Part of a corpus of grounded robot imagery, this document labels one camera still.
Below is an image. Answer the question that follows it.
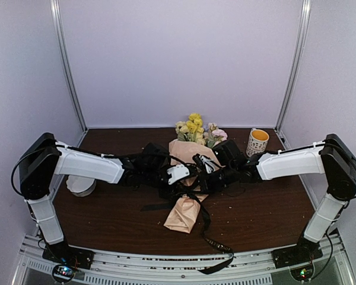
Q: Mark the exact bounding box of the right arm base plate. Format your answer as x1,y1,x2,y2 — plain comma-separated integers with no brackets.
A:
272,246,323,268

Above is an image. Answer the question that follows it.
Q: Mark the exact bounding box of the pink and green wrapping paper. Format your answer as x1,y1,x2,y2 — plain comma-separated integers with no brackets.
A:
164,139,220,233

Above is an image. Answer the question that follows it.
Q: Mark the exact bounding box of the black ribbon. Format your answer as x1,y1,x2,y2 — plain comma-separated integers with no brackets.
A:
141,188,234,275

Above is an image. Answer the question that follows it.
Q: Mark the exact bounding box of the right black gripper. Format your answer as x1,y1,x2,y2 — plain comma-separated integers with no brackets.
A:
188,164,237,195

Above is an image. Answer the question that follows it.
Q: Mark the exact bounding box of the front aluminium rail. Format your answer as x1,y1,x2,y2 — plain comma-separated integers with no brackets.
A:
10,233,355,285

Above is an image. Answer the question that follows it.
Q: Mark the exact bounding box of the white scalloped bowl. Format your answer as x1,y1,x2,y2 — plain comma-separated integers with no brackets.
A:
66,175,96,197

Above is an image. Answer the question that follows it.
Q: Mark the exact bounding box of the patterned mug with yellow inside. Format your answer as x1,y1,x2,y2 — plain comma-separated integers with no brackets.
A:
246,128,269,157

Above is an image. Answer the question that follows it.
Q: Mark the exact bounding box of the right aluminium frame post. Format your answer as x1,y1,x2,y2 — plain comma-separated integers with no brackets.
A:
275,0,312,133

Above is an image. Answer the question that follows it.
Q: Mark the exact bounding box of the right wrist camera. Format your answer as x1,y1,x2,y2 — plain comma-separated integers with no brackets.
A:
192,154,220,174

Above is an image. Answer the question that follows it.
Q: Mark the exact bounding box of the pink fake flower stem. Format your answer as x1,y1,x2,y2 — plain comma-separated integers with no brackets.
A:
204,123,228,148

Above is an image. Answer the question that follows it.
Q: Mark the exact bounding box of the aluminium frame post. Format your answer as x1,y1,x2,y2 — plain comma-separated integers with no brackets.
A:
50,0,88,132
275,0,312,133

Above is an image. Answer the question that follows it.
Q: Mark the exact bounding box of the bright yellow fake flower stem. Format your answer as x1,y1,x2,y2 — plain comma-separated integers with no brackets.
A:
186,113,205,145

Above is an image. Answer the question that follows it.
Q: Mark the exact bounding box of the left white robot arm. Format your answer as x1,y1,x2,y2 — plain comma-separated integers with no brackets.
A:
12,132,190,264

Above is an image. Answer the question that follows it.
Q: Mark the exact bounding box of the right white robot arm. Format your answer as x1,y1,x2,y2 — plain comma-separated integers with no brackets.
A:
198,134,356,262

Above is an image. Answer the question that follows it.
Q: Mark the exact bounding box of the left aluminium frame post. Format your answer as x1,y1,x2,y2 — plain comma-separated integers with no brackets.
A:
50,0,88,132

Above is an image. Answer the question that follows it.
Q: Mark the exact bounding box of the pale yellow fake flower stem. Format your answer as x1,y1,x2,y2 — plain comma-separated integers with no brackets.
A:
175,121,192,141

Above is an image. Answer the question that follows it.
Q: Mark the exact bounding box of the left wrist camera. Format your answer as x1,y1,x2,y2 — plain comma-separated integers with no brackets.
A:
167,164,191,185

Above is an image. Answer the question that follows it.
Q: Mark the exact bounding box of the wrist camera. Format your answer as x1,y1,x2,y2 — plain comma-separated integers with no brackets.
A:
192,154,220,174
167,164,191,185

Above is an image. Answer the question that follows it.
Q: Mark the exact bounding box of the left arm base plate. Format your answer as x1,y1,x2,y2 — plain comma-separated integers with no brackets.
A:
42,248,94,270

